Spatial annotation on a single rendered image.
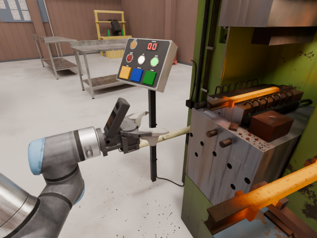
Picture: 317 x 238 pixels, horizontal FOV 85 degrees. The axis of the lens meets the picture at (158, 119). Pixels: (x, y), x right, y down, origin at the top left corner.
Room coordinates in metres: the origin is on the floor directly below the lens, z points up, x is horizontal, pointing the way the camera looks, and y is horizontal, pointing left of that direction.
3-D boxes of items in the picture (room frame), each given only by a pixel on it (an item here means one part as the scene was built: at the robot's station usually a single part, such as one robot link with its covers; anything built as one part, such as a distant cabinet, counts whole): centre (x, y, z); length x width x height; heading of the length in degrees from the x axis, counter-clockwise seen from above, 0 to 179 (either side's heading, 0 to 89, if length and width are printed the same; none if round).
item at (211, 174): (0.74, -0.50, 0.69); 0.56 x 0.38 x 0.45; 118
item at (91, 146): (0.40, 0.20, 0.98); 0.10 x 0.05 x 0.09; 28
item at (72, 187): (0.35, 0.28, 0.86); 0.12 x 0.09 x 0.12; 1
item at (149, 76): (0.98, 0.05, 1.01); 0.07 x 0.05 x 0.07; 53
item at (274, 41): (0.78, -0.51, 1.24); 0.30 x 0.07 x 0.06; 118
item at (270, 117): (0.55, -0.42, 0.95); 0.12 x 0.09 x 0.07; 118
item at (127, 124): (0.44, 0.12, 0.97); 0.12 x 0.08 x 0.09; 118
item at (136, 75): (1.04, 0.13, 1.01); 0.07 x 0.05 x 0.07; 53
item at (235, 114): (0.78, -0.47, 0.96); 0.42 x 0.20 x 0.09; 118
